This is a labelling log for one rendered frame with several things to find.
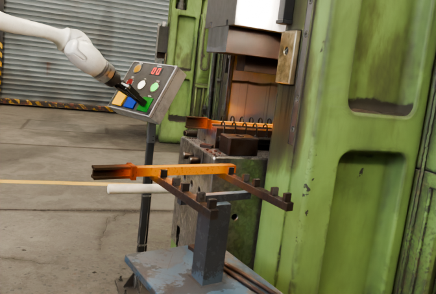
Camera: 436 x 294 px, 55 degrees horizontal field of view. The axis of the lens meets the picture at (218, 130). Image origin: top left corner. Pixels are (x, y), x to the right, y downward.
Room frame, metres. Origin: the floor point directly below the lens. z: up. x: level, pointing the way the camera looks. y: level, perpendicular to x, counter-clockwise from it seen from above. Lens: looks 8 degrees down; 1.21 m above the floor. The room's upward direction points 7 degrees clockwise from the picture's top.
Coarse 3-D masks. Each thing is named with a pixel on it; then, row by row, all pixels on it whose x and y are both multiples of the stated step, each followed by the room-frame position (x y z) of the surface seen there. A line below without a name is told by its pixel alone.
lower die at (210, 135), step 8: (216, 128) 1.56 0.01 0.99; (232, 128) 1.60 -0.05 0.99; (240, 128) 1.62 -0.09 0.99; (248, 128) 1.65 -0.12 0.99; (264, 128) 1.68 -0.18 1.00; (200, 136) 1.69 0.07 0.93; (208, 136) 1.62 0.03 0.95; (216, 136) 1.55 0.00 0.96; (264, 136) 1.63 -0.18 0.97; (216, 144) 1.55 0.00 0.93
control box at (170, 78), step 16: (144, 64) 2.15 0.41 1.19; (160, 64) 2.08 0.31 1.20; (144, 80) 2.07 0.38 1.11; (160, 80) 2.00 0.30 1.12; (176, 80) 2.01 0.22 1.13; (144, 96) 2.00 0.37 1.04; (160, 96) 1.94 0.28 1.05; (128, 112) 2.02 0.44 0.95; (144, 112) 1.93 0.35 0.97; (160, 112) 1.95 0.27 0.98
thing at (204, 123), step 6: (186, 120) 1.58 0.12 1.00; (192, 120) 1.59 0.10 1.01; (198, 120) 1.60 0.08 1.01; (204, 120) 1.61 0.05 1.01; (210, 120) 1.60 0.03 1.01; (186, 126) 1.58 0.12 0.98; (192, 126) 1.59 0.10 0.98; (198, 126) 1.60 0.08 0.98; (204, 126) 1.61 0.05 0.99; (210, 126) 1.60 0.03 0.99; (258, 126) 1.69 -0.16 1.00; (270, 126) 1.71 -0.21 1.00
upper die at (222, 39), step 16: (208, 32) 1.73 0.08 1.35; (224, 32) 1.58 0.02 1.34; (240, 32) 1.57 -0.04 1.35; (256, 32) 1.60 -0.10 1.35; (272, 32) 1.62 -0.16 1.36; (208, 48) 1.71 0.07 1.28; (224, 48) 1.56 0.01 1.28; (240, 48) 1.57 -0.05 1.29; (256, 48) 1.60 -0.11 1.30; (272, 48) 1.63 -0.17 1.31
